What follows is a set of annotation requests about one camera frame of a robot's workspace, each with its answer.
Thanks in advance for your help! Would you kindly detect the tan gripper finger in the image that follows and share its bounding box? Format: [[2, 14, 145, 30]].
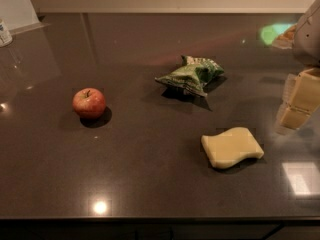
[[276, 104, 310, 130], [282, 68, 320, 112]]

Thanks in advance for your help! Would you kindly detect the green jalapeno chip bag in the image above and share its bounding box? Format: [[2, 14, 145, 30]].
[[155, 55, 224, 98]]

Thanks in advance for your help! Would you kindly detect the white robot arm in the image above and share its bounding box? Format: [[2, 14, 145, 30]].
[[275, 0, 320, 135]]

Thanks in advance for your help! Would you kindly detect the red apple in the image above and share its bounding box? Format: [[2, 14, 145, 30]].
[[72, 88, 106, 119]]

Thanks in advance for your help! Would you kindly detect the yellow wavy sponge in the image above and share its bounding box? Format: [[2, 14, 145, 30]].
[[201, 127, 264, 169]]

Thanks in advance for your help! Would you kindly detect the white slanted board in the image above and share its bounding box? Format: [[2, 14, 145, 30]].
[[0, 0, 48, 35]]

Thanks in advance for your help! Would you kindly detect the white labelled bottle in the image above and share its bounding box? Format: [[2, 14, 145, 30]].
[[0, 18, 13, 47]]

